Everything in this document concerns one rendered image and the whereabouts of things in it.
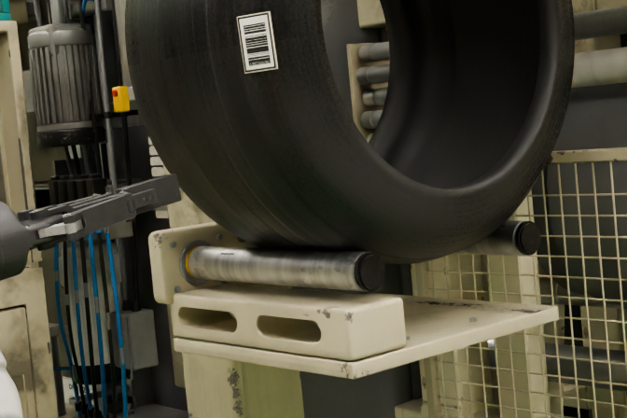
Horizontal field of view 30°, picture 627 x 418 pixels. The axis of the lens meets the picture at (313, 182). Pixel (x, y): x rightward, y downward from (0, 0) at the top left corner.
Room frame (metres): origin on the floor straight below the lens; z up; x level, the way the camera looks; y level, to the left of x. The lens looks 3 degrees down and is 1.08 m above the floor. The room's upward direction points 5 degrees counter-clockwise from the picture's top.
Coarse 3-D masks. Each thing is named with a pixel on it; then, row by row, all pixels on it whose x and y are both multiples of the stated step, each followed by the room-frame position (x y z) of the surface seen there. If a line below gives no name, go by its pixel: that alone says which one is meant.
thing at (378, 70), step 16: (352, 48) 1.98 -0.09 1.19; (368, 48) 1.96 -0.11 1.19; (384, 48) 1.93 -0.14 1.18; (352, 64) 1.97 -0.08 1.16; (368, 64) 2.00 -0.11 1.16; (384, 64) 1.93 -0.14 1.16; (352, 80) 1.97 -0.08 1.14; (368, 80) 1.96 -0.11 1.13; (384, 80) 1.93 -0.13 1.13; (352, 96) 1.98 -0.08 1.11; (368, 96) 1.97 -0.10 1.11; (384, 96) 1.94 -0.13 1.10; (368, 112) 1.97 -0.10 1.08; (368, 128) 1.97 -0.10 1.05
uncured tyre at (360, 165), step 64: (128, 0) 1.40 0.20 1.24; (192, 0) 1.28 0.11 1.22; (256, 0) 1.24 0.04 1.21; (320, 0) 1.26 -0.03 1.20; (384, 0) 1.74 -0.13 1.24; (448, 0) 1.74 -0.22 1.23; (512, 0) 1.65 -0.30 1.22; (128, 64) 1.41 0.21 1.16; (192, 64) 1.29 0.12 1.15; (320, 64) 1.25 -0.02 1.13; (448, 64) 1.74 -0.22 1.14; (512, 64) 1.66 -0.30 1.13; (192, 128) 1.33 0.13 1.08; (256, 128) 1.25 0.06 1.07; (320, 128) 1.26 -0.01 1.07; (384, 128) 1.71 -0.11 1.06; (448, 128) 1.72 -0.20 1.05; (512, 128) 1.62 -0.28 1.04; (192, 192) 1.41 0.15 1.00; (256, 192) 1.32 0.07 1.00; (320, 192) 1.28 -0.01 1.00; (384, 192) 1.31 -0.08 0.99; (448, 192) 1.37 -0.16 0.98; (512, 192) 1.45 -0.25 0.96; (384, 256) 1.37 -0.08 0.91
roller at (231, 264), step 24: (192, 264) 1.55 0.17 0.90; (216, 264) 1.50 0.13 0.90; (240, 264) 1.47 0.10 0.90; (264, 264) 1.43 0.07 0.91; (288, 264) 1.39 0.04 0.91; (312, 264) 1.36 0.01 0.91; (336, 264) 1.33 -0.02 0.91; (360, 264) 1.30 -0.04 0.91; (336, 288) 1.35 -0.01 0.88; (360, 288) 1.31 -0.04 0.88
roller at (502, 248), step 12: (504, 228) 1.50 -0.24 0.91; (516, 228) 1.49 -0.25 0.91; (528, 228) 1.49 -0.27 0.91; (492, 240) 1.51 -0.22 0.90; (504, 240) 1.50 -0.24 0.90; (516, 240) 1.48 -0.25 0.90; (528, 240) 1.49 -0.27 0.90; (456, 252) 1.58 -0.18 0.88; (468, 252) 1.56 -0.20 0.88; (480, 252) 1.54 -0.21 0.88; (492, 252) 1.53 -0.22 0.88; (504, 252) 1.51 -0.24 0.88; (516, 252) 1.49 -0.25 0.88; (528, 252) 1.49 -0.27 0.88
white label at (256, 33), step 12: (264, 12) 1.22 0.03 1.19; (240, 24) 1.23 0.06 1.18; (252, 24) 1.23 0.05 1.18; (264, 24) 1.22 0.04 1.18; (240, 36) 1.23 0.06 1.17; (252, 36) 1.23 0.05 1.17; (264, 36) 1.22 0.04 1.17; (252, 48) 1.23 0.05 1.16; (264, 48) 1.22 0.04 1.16; (252, 60) 1.23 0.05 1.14; (264, 60) 1.22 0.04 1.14; (276, 60) 1.22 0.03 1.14; (252, 72) 1.23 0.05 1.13
